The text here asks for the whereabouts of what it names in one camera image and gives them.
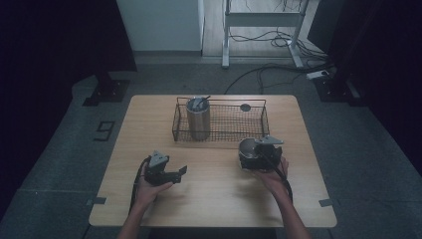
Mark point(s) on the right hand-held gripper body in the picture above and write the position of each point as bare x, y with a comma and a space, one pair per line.
270, 156

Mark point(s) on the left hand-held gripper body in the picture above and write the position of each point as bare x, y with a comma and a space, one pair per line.
157, 171

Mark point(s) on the white metal mug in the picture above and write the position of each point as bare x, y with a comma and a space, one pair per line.
247, 147

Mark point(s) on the steel tumbler with lid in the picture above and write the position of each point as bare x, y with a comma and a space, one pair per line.
198, 122

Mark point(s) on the person's left hand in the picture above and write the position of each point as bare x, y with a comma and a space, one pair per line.
149, 192

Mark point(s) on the person's right hand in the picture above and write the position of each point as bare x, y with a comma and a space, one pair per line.
273, 181

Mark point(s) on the black round disc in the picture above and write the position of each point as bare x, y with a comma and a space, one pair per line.
245, 107

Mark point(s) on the grey tape piece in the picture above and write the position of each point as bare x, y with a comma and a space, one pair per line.
326, 202
99, 200

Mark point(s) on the black stand base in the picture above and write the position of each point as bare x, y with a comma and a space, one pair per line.
107, 91
335, 89

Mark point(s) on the white power strip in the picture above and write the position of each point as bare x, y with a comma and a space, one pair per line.
316, 74

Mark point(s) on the white cabinet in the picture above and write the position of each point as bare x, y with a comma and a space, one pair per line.
159, 25

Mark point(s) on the dark curtain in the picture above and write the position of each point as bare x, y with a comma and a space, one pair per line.
381, 49
49, 49

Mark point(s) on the white desk frame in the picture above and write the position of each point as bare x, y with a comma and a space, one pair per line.
262, 19

